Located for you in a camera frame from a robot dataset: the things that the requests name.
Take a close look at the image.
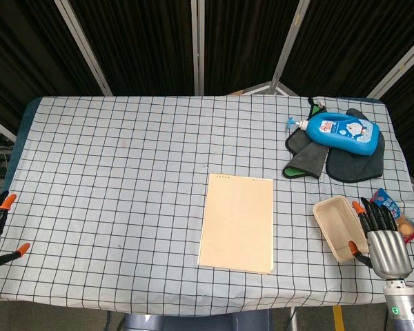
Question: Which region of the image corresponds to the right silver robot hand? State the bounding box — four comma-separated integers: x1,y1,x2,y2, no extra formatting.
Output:
348,197,413,279

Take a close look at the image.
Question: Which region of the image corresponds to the beige paper notepad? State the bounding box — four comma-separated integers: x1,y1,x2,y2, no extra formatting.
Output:
197,173,275,276

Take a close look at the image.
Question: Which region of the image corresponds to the blue red snack packet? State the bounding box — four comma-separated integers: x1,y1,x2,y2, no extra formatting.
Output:
370,188,414,244

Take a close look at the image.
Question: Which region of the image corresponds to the beige plastic container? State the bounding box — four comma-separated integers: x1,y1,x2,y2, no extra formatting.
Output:
312,194,370,264

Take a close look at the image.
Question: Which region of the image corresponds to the dark grey cloth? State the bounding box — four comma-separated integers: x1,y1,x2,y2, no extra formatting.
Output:
326,108,386,184

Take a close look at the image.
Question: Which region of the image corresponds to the blue table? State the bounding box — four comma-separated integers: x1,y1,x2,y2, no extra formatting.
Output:
2,96,43,194

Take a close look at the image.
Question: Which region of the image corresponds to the grey cloth with green trim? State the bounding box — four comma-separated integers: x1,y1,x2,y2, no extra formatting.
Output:
282,97,333,180

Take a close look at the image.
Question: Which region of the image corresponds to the blue detergent bottle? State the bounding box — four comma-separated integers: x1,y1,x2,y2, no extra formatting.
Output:
286,112,381,157

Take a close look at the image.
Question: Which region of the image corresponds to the white checkered tablecloth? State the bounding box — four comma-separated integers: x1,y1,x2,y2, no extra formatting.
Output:
0,94,414,317

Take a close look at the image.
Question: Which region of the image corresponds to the grey robot torso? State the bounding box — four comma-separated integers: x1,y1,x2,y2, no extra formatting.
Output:
119,308,274,331

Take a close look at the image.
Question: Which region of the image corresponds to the black folding screen curtain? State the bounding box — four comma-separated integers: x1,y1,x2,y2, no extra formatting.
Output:
0,0,414,139

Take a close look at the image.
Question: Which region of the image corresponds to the white screen frame post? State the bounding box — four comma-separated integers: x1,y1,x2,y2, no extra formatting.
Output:
269,0,311,92
54,0,114,97
190,0,206,97
366,40,414,100

